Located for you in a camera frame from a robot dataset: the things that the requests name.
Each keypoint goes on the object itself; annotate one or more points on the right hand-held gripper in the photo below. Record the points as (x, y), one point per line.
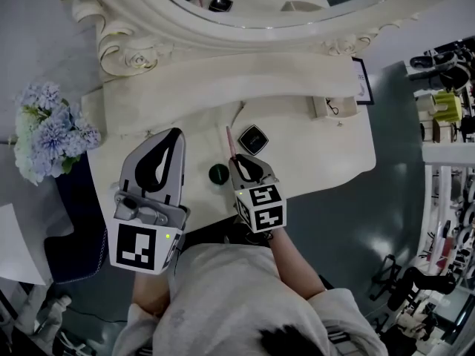
(265, 210)

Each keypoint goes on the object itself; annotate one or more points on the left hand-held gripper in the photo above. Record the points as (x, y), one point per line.
(135, 247)

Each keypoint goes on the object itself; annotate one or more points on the round dark green jar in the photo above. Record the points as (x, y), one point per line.
(218, 174)

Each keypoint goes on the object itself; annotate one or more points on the black square compact case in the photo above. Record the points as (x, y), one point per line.
(253, 140)

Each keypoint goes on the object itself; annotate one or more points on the pink lipstick stick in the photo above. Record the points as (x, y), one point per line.
(230, 141)

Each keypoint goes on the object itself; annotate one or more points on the white dressing table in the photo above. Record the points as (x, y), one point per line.
(315, 154)

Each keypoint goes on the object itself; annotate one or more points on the white recessed tray compartment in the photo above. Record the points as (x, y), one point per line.
(319, 109)

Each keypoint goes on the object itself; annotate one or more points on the black eyelash curler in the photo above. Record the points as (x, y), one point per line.
(333, 107)

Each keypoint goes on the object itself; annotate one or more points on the person's left forearm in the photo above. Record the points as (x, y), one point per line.
(148, 295)

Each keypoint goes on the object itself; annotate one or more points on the person's right forearm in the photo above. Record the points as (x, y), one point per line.
(297, 269)

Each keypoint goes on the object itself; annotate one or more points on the navy blue chair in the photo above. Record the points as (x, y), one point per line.
(81, 236)

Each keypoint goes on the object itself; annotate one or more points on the blue artificial flower bouquet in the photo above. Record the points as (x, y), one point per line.
(55, 132)

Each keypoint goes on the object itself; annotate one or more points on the person's white shirt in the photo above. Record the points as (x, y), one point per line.
(230, 302)

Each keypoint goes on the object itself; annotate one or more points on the white side table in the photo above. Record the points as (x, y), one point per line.
(15, 247)

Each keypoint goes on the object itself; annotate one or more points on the grey crumpled cloth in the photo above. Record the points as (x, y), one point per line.
(48, 306)

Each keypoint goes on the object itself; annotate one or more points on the white metal rack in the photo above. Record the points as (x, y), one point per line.
(432, 217)

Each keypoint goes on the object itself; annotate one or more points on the black tripod equipment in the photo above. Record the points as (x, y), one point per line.
(412, 284)

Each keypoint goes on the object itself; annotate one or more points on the group of white robot heads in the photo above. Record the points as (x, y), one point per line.
(423, 63)

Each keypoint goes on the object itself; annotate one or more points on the yellow-green plastic object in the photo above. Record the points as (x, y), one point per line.
(447, 108)

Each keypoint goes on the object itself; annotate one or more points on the oval mirror with ornate frame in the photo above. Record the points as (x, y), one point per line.
(230, 32)

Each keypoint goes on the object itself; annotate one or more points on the black picture frame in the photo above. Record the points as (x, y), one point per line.
(365, 84)

